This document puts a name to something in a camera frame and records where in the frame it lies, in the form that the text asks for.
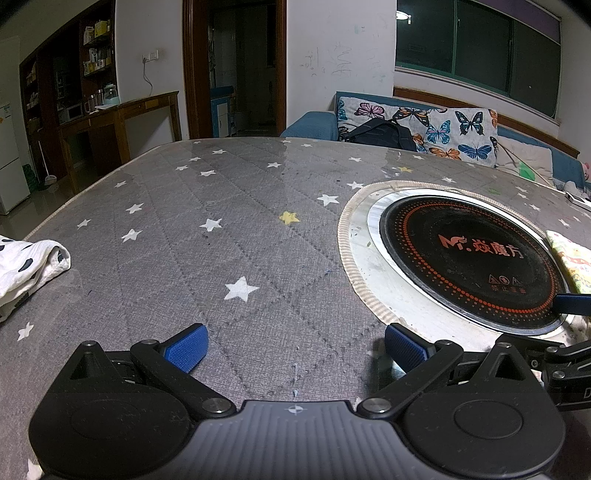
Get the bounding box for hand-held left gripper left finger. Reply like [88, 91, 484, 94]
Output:
[69, 323, 237, 420]

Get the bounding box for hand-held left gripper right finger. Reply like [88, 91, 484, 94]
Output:
[356, 323, 528, 420]

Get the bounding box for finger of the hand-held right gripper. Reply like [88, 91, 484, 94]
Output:
[552, 292, 591, 318]
[524, 340, 591, 384]

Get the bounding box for colourful patterned cloth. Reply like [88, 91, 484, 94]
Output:
[546, 229, 591, 296]

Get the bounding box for grey star-print table cover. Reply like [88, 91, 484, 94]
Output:
[0, 136, 591, 480]

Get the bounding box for black round induction cooker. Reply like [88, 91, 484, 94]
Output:
[367, 191, 576, 336]

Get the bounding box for white cushion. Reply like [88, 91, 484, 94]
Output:
[496, 137, 554, 184]

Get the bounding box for white cloth with dark spots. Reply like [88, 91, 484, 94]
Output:
[0, 234, 72, 323]

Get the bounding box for black backpack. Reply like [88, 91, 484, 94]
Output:
[346, 119, 419, 152]

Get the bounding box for butterfly print pillow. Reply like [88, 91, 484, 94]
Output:
[335, 93, 499, 168]

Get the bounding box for white mop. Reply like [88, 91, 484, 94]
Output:
[37, 140, 58, 186]

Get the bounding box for blue and white cabinet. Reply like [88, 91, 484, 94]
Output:
[211, 86, 237, 138]

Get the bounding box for wooden desk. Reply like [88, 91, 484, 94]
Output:
[58, 90, 182, 197]

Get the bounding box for blue sofa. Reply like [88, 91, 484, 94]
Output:
[280, 89, 591, 190]

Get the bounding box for white refrigerator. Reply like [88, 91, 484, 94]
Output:
[0, 102, 31, 216]

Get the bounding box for green-framed window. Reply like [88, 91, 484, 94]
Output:
[395, 0, 563, 120]

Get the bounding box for dark wooden shelf cabinet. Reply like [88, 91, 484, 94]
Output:
[19, 0, 118, 178]

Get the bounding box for brown wooden door frame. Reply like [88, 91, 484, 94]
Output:
[182, 0, 288, 140]

